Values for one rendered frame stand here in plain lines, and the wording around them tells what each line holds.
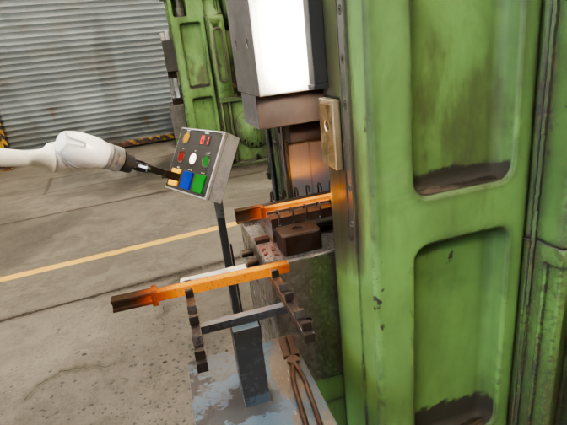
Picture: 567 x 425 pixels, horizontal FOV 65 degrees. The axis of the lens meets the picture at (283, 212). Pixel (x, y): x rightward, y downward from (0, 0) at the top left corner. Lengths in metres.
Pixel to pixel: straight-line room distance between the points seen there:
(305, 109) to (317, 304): 0.58
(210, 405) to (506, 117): 0.98
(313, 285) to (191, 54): 5.16
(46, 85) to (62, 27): 1.06
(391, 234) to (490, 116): 0.38
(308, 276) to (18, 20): 8.44
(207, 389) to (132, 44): 8.41
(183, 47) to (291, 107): 4.96
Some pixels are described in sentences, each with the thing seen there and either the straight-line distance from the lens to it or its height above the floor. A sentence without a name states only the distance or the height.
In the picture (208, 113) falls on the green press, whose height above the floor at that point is 0.77.
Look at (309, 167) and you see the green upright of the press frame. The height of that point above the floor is 1.06.
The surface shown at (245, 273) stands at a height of 0.98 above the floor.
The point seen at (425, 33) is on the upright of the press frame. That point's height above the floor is 1.48.
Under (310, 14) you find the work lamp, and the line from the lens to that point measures 1.12.
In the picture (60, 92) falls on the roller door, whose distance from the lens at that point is 9.24.
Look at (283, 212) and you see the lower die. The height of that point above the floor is 0.99.
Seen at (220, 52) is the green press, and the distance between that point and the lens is 6.12.
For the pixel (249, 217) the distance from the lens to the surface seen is 1.42.
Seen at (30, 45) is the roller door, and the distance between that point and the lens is 9.28.
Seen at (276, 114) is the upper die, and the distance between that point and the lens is 1.30.
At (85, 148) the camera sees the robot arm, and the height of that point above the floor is 1.25.
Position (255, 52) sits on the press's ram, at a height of 1.48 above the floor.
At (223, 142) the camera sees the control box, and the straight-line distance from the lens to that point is 1.78.
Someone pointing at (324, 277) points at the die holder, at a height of 0.84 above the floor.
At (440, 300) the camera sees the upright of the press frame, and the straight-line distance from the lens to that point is 1.29.
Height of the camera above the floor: 1.48
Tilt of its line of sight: 20 degrees down
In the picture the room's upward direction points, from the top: 6 degrees counter-clockwise
